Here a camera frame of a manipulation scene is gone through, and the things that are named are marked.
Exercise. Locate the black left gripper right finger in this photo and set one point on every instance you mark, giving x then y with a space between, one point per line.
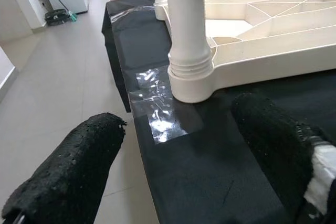
278 142

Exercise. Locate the crossed clear tape patch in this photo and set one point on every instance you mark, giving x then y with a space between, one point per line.
162 119

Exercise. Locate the white plastic children table top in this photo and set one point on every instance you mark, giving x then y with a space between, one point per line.
262 51

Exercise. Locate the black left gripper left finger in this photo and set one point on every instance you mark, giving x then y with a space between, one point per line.
68 171

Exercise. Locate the black round floor object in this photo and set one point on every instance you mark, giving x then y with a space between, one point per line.
55 18

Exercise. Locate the black tablecloth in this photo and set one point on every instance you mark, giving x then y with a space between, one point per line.
197 169

